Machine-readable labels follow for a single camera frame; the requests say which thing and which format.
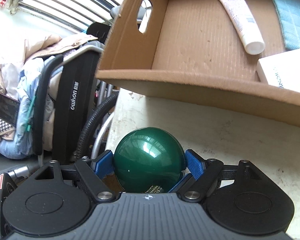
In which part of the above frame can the dark printed packet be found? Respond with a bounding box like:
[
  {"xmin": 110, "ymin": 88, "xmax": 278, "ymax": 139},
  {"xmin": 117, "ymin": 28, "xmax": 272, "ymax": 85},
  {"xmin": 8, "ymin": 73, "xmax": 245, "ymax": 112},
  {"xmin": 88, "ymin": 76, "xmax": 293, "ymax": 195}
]
[{"xmin": 0, "ymin": 93, "xmax": 20, "ymax": 125}]

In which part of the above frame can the pink cream tube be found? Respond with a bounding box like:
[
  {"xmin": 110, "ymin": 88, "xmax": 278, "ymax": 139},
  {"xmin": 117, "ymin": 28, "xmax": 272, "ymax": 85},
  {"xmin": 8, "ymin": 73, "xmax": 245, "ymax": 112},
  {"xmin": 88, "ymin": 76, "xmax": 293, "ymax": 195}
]
[{"xmin": 217, "ymin": 0, "xmax": 265, "ymax": 55}]

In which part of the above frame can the green cord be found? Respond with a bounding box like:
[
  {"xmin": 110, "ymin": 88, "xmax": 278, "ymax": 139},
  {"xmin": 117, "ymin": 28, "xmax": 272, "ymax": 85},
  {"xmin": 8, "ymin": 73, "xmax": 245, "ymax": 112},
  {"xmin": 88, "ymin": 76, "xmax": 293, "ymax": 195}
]
[{"xmin": 25, "ymin": 95, "xmax": 38, "ymax": 133}]

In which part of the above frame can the green glossy ball container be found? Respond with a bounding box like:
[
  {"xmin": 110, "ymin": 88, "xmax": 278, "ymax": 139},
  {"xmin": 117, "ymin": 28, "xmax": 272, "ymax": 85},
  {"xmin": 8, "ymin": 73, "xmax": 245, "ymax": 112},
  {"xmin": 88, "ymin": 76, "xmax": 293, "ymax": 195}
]
[{"xmin": 113, "ymin": 127, "xmax": 186, "ymax": 194}]

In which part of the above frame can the black folding wheelchair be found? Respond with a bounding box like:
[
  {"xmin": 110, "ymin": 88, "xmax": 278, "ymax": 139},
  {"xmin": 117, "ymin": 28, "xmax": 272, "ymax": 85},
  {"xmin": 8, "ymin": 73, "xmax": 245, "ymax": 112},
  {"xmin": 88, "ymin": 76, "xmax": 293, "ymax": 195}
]
[{"xmin": 32, "ymin": 21, "xmax": 120, "ymax": 168}]

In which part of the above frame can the light blue garment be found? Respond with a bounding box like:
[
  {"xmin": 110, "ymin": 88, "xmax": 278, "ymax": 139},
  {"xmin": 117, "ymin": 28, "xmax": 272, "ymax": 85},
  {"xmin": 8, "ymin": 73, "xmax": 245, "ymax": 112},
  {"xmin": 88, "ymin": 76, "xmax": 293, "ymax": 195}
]
[{"xmin": 0, "ymin": 55, "xmax": 63, "ymax": 159}]

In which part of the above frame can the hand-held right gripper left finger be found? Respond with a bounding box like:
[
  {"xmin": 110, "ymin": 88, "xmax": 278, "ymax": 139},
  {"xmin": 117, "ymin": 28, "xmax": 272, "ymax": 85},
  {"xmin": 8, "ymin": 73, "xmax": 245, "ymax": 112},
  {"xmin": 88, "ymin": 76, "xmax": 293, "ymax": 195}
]
[{"xmin": 32, "ymin": 150, "xmax": 117, "ymax": 202}]

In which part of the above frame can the grey round padded seat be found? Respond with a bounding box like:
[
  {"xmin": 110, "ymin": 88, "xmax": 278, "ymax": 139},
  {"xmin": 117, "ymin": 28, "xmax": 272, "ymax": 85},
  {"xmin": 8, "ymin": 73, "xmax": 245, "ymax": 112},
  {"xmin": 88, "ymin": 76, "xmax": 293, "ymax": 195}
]
[{"xmin": 110, "ymin": 4, "xmax": 153, "ymax": 28}]

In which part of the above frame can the pile of clothes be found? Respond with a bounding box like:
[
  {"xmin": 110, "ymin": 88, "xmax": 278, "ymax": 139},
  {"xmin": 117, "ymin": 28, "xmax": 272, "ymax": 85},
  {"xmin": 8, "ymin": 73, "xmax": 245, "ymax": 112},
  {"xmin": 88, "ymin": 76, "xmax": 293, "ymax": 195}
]
[{"xmin": 0, "ymin": 34, "xmax": 98, "ymax": 153}]

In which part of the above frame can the brown cardboard box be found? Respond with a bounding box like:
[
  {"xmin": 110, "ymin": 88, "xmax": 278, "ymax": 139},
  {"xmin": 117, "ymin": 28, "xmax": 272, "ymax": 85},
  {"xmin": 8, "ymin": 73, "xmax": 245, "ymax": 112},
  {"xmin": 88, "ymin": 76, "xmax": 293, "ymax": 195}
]
[{"xmin": 95, "ymin": 0, "xmax": 300, "ymax": 130}]

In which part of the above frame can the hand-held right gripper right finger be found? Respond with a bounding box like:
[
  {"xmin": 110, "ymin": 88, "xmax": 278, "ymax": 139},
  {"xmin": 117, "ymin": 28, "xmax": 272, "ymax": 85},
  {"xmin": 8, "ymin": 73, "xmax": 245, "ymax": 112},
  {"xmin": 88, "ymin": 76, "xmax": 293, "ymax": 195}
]
[{"xmin": 169, "ymin": 149, "xmax": 263, "ymax": 203}]

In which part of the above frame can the blue checked towel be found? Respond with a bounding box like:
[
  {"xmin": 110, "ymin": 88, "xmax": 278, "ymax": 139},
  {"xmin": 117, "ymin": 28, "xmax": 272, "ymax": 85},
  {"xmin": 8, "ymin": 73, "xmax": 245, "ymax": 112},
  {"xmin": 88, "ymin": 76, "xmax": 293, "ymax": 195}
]
[{"xmin": 270, "ymin": 0, "xmax": 300, "ymax": 51}]

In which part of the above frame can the white box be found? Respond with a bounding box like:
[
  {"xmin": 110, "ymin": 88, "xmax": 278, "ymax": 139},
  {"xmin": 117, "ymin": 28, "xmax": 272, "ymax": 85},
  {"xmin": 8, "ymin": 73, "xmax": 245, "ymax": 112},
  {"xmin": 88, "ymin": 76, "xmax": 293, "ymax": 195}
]
[{"xmin": 256, "ymin": 47, "xmax": 300, "ymax": 95}]

